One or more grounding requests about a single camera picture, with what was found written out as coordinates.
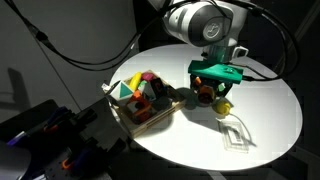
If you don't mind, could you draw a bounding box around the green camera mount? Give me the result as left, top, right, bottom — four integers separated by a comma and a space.
188, 60, 243, 84

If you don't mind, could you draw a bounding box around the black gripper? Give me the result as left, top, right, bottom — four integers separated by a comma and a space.
190, 74, 233, 100

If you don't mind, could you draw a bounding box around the pink toy block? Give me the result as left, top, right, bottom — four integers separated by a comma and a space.
142, 73, 154, 82

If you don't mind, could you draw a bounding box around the black cable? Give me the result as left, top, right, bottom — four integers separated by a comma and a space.
0, 0, 168, 72

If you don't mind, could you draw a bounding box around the yellow toy banana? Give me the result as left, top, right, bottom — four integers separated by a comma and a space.
129, 72, 142, 91

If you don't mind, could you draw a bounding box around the black clamp rack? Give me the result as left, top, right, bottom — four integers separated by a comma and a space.
0, 100, 125, 180

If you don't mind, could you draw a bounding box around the orange soft cube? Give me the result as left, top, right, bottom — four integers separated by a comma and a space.
126, 90, 154, 124

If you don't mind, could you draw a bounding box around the clear plastic lid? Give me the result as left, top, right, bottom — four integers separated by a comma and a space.
219, 121, 249, 153

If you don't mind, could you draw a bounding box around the wooden toy tray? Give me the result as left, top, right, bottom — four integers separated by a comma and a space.
103, 70, 186, 138

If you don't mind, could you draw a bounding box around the dark red apple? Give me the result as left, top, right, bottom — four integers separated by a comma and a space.
198, 93, 213, 104

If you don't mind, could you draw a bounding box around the white round table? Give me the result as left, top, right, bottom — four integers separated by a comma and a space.
110, 44, 303, 171

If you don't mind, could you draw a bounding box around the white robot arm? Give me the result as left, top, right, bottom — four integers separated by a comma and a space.
163, 0, 248, 104

